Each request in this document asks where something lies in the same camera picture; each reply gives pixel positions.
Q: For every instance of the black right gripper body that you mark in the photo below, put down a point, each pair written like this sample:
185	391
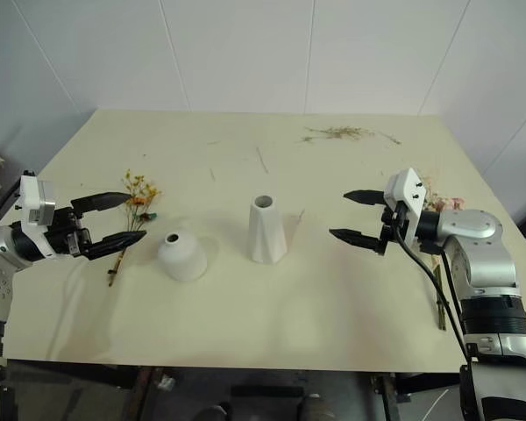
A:
392	223

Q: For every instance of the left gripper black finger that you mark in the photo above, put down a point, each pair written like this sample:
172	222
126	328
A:
105	201
118	242

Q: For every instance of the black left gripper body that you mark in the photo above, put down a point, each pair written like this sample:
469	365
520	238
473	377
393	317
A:
63	232

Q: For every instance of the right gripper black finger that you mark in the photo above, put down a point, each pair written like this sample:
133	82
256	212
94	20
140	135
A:
366	197
359	239

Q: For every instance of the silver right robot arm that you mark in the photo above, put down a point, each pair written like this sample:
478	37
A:
475	228

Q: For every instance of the short round white vase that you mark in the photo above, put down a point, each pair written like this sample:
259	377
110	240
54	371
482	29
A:
182	259

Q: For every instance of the tall faceted white vase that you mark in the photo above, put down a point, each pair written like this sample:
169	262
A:
267	237

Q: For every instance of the yellow orange dried flower bunch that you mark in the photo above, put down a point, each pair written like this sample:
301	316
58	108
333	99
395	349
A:
138	201

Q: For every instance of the pink white dried flower bunch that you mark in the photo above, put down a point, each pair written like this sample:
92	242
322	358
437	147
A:
442	204

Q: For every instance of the small pale dry twig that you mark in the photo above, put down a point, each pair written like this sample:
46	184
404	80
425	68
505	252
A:
300	216

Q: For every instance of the forked dry twig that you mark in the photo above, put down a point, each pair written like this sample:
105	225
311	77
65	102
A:
390	138

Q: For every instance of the long thin dry twig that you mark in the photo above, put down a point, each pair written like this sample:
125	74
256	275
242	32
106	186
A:
262	159

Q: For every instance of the small white crumpled scrap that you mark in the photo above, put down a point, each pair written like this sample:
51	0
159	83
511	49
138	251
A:
166	384

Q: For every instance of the dark rounded shape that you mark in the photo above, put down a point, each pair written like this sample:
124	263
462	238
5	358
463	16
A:
212	414

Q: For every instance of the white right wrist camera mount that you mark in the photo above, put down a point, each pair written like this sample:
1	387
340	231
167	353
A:
405	186

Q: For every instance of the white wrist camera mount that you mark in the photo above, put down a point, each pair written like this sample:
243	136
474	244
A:
34	197
405	186

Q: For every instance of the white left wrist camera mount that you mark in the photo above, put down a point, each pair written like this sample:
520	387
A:
34	197

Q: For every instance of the dark metal table frame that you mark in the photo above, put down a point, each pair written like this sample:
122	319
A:
263	390

